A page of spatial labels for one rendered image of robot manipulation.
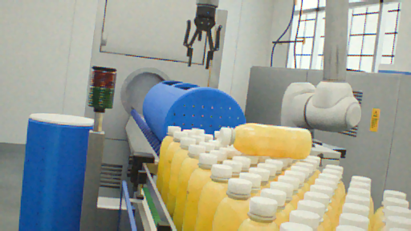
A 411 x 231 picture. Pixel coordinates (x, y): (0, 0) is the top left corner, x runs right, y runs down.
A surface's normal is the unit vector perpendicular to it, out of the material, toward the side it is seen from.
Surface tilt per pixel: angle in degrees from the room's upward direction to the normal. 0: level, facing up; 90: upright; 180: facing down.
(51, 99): 90
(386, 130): 90
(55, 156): 90
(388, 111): 90
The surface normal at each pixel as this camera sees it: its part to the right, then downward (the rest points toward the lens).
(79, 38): 0.34, 0.11
